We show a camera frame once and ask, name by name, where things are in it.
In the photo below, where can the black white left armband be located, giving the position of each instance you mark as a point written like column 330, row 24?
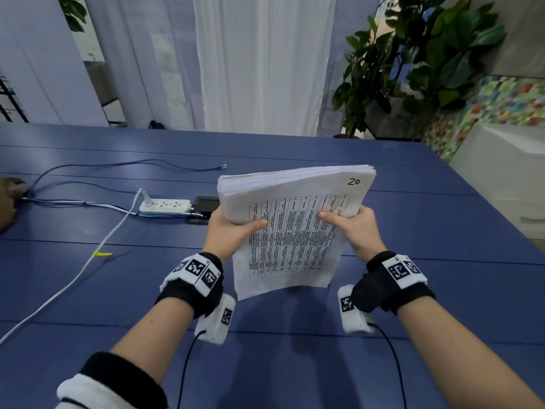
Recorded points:
column 110, row 379

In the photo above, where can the sheer white curtain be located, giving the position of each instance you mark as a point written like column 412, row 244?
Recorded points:
column 140, row 59

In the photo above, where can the green potted plant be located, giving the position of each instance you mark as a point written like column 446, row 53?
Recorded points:
column 72, row 12
column 438, row 51

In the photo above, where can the white plug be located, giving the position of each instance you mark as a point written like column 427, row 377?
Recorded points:
column 147, row 200

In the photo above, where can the colourful mosaic tile wall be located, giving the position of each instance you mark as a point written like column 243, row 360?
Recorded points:
column 506, row 102

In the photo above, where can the small black floor object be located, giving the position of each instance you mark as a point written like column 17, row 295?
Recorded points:
column 156, row 125

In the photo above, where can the black metal rack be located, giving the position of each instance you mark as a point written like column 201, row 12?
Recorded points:
column 15, row 104

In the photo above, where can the white power strip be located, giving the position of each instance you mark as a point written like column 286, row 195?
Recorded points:
column 166, row 206

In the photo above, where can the white cabinet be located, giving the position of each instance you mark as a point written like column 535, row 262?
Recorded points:
column 502, row 174

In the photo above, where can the dense table print paper sheet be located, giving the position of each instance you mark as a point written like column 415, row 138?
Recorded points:
column 294, row 247

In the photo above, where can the person's right forearm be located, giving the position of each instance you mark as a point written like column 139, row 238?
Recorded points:
column 460, row 362

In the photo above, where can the person's left hand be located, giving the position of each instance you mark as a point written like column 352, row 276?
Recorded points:
column 221, row 238

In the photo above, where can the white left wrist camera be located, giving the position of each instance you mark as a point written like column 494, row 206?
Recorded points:
column 213, row 332

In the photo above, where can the pile of printed papers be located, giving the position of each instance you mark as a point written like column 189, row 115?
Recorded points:
column 298, row 176

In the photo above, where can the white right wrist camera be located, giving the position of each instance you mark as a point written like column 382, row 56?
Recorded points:
column 355, row 323

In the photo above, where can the person's right hand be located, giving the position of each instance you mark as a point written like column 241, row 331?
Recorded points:
column 362, row 234

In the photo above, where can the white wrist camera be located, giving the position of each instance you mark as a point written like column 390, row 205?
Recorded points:
column 355, row 323
column 213, row 332

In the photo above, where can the concrete pillar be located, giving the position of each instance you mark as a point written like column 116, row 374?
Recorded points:
column 523, row 38

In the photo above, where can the dark brown object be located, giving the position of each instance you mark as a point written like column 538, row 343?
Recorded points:
column 8, row 204

